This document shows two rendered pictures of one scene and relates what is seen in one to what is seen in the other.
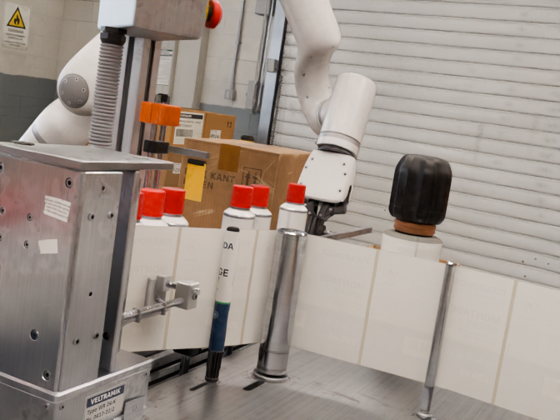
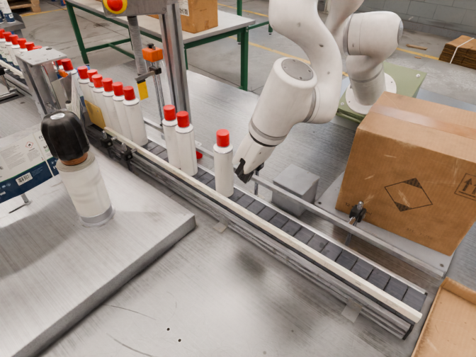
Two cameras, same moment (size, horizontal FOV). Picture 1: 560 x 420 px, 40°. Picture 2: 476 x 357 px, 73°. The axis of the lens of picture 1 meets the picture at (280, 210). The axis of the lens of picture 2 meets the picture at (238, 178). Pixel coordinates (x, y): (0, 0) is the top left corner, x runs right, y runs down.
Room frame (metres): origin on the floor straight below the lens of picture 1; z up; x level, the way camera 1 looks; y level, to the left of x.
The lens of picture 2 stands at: (1.60, -0.68, 1.51)
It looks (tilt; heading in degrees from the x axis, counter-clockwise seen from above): 40 degrees down; 105
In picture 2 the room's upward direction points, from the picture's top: straight up
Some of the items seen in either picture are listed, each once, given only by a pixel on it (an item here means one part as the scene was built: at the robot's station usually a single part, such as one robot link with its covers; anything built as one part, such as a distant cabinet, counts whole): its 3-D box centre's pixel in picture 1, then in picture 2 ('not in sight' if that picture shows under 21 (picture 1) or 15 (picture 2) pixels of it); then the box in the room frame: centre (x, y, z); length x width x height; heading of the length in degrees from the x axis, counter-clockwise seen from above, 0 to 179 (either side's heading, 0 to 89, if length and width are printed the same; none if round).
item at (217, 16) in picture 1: (209, 13); (115, 2); (1.07, 0.13, 1.33); 0.04 x 0.03 x 0.04; 29
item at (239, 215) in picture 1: (234, 248); (173, 137); (1.21, 0.06, 0.98); 0.05 x 0.05 x 0.20
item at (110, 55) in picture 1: (104, 107); (137, 44); (1.04, 0.25, 1.18); 0.04 x 0.04 x 0.21
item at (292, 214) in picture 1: (288, 238); (224, 164); (1.39, -0.02, 0.98); 0.05 x 0.05 x 0.20
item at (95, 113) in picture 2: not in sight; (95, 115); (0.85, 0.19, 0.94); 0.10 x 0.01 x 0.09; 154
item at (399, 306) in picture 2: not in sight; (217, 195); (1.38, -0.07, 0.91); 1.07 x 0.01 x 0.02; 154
